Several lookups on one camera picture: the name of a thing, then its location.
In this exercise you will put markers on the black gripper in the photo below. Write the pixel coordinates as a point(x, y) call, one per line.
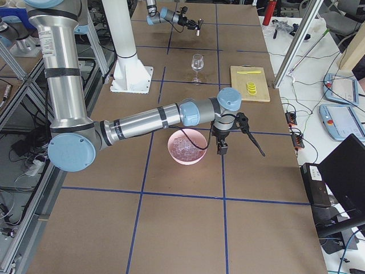
point(183, 20)
point(220, 135)

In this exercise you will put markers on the steel cocktail jigger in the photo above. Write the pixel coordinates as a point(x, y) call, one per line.
point(199, 24)

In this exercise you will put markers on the clear ice cubes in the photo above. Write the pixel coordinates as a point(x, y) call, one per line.
point(184, 150)

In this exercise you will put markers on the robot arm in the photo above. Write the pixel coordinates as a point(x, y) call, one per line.
point(76, 138)
point(171, 16)

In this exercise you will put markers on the clear wine glass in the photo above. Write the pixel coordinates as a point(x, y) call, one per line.
point(197, 65)

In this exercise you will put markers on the pink bowl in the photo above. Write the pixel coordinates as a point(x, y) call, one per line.
point(194, 136)

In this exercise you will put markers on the yellow plastic knife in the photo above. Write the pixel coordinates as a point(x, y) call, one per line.
point(249, 72)

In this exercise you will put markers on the wooden cutting board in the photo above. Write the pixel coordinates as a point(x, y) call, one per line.
point(238, 81)

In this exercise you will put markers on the red bottle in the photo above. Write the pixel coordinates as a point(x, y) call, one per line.
point(269, 12)

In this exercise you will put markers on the clear plastic bag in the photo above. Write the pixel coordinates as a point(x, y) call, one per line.
point(275, 26)

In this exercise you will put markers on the black box device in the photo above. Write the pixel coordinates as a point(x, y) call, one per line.
point(315, 186)

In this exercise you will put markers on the teach pendant tablet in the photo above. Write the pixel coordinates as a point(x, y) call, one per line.
point(340, 121)
point(341, 89)

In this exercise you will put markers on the black monitor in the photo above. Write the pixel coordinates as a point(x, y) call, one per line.
point(343, 172)

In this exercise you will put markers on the white pedestal column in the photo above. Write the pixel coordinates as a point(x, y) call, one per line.
point(130, 75)

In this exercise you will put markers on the aluminium frame post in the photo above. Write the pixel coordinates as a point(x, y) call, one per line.
point(304, 25)

